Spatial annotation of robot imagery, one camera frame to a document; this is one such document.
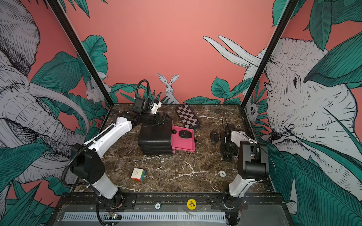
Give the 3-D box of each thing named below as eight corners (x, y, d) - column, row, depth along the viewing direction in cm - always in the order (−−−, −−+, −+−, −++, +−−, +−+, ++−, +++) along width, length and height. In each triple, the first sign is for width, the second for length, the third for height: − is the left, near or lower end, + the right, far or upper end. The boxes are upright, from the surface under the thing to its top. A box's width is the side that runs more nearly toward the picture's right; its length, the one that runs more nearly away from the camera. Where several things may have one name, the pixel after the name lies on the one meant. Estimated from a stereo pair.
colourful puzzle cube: (133, 180, 83) (130, 177, 78) (136, 171, 87) (134, 167, 82) (143, 181, 83) (140, 178, 78) (145, 172, 86) (143, 168, 82)
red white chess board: (185, 131, 105) (185, 129, 102) (174, 110, 119) (174, 107, 116) (200, 126, 108) (201, 124, 105) (188, 106, 122) (188, 103, 120)
